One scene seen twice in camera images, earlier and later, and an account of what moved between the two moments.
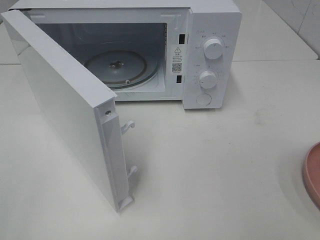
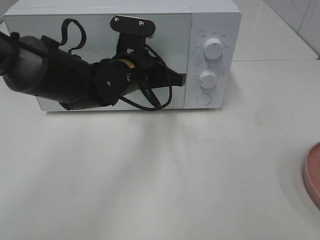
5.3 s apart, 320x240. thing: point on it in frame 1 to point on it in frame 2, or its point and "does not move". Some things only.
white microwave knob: [208, 79] does not move
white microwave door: [82, 109] to [171, 39]
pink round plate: [311, 174] does not move
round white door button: [203, 99] does not move
